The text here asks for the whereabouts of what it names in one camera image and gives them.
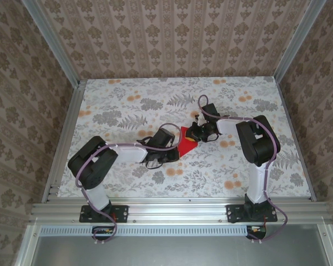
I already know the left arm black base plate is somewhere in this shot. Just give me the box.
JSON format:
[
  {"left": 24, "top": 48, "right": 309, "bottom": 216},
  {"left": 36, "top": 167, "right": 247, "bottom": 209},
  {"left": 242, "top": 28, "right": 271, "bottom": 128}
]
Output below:
[{"left": 79, "top": 204, "right": 129, "bottom": 223}]

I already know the slotted grey cable duct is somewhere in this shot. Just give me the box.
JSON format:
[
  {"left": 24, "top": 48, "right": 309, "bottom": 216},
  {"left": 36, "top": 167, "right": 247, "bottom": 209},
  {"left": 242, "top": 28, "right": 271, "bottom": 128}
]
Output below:
[{"left": 40, "top": 224, "right": 250, "bottom": 237}]

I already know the gripper thin black cable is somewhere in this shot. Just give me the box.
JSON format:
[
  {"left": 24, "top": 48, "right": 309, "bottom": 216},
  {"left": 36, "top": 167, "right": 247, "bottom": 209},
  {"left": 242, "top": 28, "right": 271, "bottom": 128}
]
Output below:
[
  {"left": 204, "top": 132, "right": 223, "bottom": 143},
  {"left": 145, "top": 160, "right": 163, "bottom": 170}
]

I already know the aluminium lower frame rail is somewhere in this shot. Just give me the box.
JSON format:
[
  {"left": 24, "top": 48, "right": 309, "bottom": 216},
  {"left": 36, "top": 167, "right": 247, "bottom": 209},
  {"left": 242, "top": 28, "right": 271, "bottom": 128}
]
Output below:
[
  {"left": 317, "top": 224, "right": 333, "bottom": 266},
  {"left": 14, "top": 224, "right": 42, "bottom": 266}
]

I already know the wide aluminium frame rail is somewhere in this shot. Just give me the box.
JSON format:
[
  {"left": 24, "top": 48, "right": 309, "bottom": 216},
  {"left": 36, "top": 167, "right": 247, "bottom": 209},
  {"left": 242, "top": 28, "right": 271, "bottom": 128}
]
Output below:
[{"left": 30, "top": 198, "right": 332, "bottom": 224}]

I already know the aluminium side rail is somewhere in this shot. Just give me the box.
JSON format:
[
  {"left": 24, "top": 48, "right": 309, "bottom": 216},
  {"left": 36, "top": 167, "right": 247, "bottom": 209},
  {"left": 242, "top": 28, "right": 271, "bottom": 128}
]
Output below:
[
  {"left": 41, "top": 79, "right": 87, "bottom": 203},
  {"left": 274, "top": 77, "right": 317, "bottom": 202}
]

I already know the grey metal sheet panel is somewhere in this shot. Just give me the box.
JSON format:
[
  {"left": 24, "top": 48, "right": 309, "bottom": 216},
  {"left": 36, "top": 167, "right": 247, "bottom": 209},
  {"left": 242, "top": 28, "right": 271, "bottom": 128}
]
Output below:
[{"left": 33, "top": 234, "right": 330, "bottom": 266}]

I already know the floral patterned table cover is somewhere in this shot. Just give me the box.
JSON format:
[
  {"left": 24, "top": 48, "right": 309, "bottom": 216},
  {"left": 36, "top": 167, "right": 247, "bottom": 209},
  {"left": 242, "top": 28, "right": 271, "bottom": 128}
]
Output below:
[{"left": 57, "top": 77, "right": 313, "bottom": 199}]

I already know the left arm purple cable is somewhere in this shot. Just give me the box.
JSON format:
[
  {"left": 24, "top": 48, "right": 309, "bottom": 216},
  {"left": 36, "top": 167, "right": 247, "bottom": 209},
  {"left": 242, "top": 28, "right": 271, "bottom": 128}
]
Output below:
[{"left": 75, "top": 123, "right": 183, "bottom": 246}]

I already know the right gripper thin black cable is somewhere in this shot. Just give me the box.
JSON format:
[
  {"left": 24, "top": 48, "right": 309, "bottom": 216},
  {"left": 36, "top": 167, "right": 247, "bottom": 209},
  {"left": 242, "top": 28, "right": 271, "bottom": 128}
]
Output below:
[{"left": 204, "top": 132, "right": 223, "bottom": 143}]

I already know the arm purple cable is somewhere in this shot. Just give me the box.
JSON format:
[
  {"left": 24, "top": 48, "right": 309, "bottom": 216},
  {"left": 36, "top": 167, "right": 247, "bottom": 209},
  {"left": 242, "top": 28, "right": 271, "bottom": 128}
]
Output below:
[
  {"left": 75, "top": 123, "right": 183, "bottom": 246},
  {"left": 198, "top": 94, "right": 289, "bottom": 244}
]

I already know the aluminium frame post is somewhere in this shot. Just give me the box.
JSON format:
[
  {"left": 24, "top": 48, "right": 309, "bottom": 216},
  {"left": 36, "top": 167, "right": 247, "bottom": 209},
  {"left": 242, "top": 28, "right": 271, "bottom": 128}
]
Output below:
[
  {"left": 274, "top": 0, "right": 322, "bottom": 81},
  {"left": 23, "top": 0, "right": 81, "bottom": 88}
]

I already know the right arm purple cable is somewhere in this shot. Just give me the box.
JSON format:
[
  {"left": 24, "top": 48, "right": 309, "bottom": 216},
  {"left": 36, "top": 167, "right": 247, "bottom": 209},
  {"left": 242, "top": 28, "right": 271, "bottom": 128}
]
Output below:
[{"left": 198, "top": 94, "right": 289, "bottom": 244}]

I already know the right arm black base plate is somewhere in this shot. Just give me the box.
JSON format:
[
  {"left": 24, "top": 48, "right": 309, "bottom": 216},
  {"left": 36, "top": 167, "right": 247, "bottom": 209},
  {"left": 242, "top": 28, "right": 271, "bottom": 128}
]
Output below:
[{"left": 226, "top": 204, "right": 278, "bottom": 224}]

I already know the red square paper sheet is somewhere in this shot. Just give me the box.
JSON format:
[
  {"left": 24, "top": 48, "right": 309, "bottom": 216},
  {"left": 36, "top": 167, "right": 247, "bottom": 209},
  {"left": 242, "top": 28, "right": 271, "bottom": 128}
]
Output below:
[{"left": 178, "top": 126, "right": 198, "bottom": 158}]

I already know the left gripper thin black cable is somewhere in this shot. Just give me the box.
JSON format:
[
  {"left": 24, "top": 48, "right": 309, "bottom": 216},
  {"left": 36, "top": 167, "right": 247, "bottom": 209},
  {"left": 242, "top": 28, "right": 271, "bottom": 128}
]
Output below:
[{"left": 145, "top": 160, "right": 163, "bottom": 170}]

